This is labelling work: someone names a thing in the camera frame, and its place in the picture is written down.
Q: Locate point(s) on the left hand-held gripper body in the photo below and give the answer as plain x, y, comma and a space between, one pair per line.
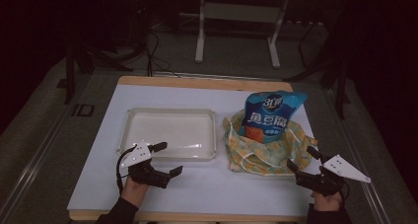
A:
144, 173

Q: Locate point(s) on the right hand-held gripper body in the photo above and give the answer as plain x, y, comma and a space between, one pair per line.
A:
330, 178

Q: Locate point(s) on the white plastic tray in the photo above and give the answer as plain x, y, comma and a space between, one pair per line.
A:
171, 132

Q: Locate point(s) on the yellow floral cloth bag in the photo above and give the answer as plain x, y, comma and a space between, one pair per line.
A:
263, 156

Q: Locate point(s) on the blue snack bag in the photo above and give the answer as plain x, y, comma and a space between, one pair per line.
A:
270, 117

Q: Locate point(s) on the person's left hand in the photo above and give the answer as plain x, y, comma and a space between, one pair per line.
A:
134, 191

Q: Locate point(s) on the person's right hand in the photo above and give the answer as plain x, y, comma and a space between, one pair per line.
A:
327, 202

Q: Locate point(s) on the white table mat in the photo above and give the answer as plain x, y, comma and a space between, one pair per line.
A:
203, 187

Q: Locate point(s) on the black metal stand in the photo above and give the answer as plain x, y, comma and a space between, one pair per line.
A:
335, 74

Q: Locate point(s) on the black tripod stand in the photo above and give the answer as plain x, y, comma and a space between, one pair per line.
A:
86, 58

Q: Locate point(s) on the white metal stand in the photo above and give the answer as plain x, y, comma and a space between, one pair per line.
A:
241, 13

